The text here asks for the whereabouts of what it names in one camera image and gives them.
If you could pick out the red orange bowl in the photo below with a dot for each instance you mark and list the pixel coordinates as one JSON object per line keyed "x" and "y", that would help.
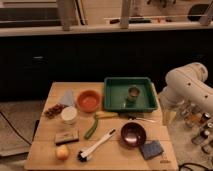
{"x": 88, "y": 101}

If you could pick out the dark purple bowl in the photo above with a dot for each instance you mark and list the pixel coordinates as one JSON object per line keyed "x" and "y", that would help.
{"x": 133, "y": 135}

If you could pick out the white dish brush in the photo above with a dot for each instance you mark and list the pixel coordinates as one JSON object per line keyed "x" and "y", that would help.
{"x": 85, "y": 154}

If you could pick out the blue sponge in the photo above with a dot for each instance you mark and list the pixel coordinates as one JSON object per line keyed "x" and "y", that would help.
{"x": 151, "y": 150}

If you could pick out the white cup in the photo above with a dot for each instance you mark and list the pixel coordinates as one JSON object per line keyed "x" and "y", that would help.
{"x": 69, "y": 115}

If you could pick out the brown rectangular block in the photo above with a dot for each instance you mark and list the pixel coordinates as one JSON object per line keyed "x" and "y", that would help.
{"x": 66, "y": 137}

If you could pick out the green plastic tray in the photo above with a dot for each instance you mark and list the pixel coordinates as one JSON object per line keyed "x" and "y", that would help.
{"x": 116, "y": 91}

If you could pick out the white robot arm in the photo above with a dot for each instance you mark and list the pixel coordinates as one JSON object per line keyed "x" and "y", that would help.
{"x": 186, "y": 83}

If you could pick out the yellow corn cob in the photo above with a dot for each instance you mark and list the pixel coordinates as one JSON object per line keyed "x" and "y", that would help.
{"x": 105, "y": 115}

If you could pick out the bunch of brown grapes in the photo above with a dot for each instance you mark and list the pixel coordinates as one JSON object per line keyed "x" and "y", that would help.
{"x": 53, "y": 111}

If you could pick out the green bean pod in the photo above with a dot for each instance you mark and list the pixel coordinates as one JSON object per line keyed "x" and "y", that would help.
{"x": 93, "y": 128}

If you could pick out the light blue cone cup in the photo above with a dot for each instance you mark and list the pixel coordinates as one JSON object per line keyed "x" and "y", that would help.
{"x": 67, "y": 99}

